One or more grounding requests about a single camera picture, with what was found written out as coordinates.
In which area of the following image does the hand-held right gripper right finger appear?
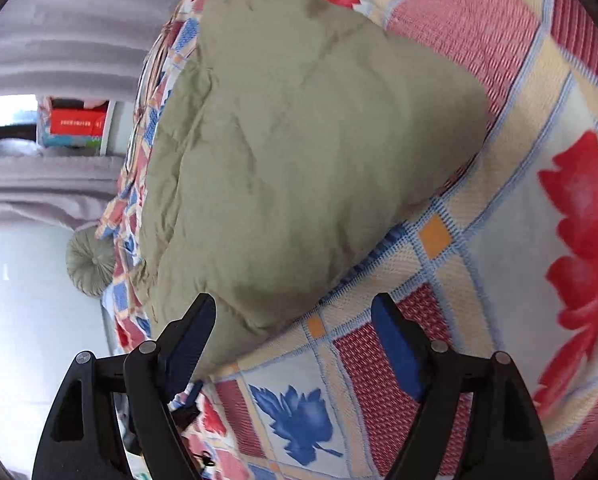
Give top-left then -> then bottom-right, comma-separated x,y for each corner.
370,292 -> 554,480

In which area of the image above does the grey curtain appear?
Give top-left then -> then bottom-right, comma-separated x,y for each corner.
0,155 -> 130,231
0,0 -> 200,96

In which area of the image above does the khaki puffer jacket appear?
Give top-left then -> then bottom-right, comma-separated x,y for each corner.
129,0 -> 490,381

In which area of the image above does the teal printed carton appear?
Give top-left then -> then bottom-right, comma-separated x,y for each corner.
38,97 -> 102,148

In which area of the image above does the leaf print patchwork bedspread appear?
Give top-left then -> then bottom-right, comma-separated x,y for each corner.
95,0 -> 598,480

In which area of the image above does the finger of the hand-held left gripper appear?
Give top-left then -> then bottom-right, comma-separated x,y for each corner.
170,382 -> 204,428

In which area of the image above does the red box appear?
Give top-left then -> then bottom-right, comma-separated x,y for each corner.
49,107 -> 105,136

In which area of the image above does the white window sill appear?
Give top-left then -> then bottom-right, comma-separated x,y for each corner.
96,100 -> 118,157

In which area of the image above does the striped pillow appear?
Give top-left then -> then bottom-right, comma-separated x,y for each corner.
134,10 -> 180,121

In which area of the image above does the round green cushion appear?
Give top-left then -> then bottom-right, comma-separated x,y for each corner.
65,227 -> 117,298

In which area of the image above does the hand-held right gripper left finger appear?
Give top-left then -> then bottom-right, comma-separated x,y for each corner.
32,293 -> 216,480

